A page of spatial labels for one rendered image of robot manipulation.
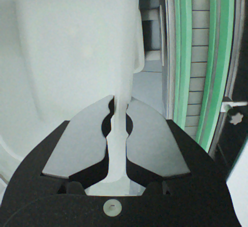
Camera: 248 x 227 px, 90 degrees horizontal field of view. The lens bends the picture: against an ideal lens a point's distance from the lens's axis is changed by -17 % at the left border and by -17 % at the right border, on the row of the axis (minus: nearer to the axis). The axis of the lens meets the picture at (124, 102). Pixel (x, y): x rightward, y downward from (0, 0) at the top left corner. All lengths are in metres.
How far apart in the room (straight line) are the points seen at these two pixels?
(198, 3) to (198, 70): 0.15
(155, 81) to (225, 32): 0.29
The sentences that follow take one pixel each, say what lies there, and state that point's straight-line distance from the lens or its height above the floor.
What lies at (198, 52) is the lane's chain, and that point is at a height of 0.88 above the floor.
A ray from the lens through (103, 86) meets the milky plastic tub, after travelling 0.18.
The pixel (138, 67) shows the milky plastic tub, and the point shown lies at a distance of 0.40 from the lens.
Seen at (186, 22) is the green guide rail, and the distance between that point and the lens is 0.27.
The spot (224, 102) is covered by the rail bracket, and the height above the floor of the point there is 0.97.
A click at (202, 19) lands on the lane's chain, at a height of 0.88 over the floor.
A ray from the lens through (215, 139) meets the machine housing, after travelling 0.67.
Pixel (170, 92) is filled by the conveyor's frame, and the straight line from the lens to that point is 0.39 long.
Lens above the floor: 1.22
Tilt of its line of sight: 59 degrees down
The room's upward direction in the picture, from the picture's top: 168 degrees counter-clockwise
